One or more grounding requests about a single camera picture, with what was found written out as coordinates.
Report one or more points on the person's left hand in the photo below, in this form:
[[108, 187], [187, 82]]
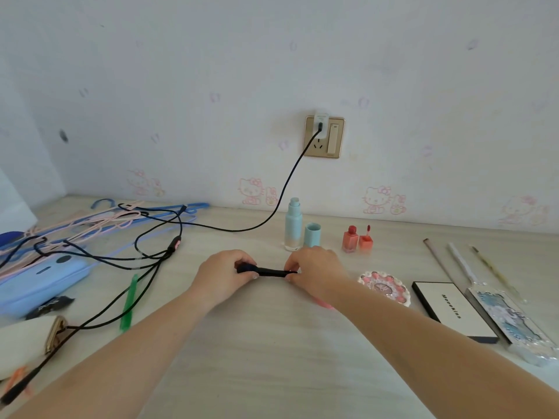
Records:
[[218, 279]]

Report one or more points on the person's left forearm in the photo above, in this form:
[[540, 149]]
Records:
[[122, 362]]

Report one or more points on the black crumpled tag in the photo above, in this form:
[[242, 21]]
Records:
[[50, 306]]

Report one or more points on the light blue small device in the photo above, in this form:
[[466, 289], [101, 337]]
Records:
[[35, 285]]

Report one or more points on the ornate silver blue palette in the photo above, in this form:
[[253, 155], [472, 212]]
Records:
[[511, 322]]

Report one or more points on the white plug adapter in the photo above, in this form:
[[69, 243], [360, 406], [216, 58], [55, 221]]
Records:
[[322, 117]]

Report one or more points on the yellow thin eyeliner pencil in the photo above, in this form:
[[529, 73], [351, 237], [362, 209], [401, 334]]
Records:
[[493, 270]]

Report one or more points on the black makeup brush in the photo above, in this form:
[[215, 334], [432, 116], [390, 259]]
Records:
[[270, 271]]

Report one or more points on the pink clothes hangers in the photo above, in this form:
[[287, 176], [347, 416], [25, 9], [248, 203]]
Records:
[[87, 224]]

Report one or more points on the pink cap with wand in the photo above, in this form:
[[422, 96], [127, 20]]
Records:
[[366, 244]]

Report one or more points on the light blue bottle cap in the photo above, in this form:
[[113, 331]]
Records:
[[312, 235]]

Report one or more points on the gold wall socket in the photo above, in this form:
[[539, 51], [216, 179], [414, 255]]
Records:
[[334, 139]]

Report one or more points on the person's right hand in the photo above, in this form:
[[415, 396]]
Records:
[[323, 270]]

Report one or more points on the white silver mascara pen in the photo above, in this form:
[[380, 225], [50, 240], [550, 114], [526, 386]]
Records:
[[460, 261]]

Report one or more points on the light blue spray bottle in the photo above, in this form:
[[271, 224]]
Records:
[[293, 226]]

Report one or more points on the pink lip gloss bottle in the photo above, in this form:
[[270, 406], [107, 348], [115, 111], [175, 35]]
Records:
[[350, 242]]

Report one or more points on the person's right forearm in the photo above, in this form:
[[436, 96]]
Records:
[[436, 357]]

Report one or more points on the black white Mooekiss palette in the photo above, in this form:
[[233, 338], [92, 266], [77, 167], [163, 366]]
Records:
[[454, 311]]

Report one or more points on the cake-shaped pink round compact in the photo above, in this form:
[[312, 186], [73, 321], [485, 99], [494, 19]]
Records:
[[388, 288]]

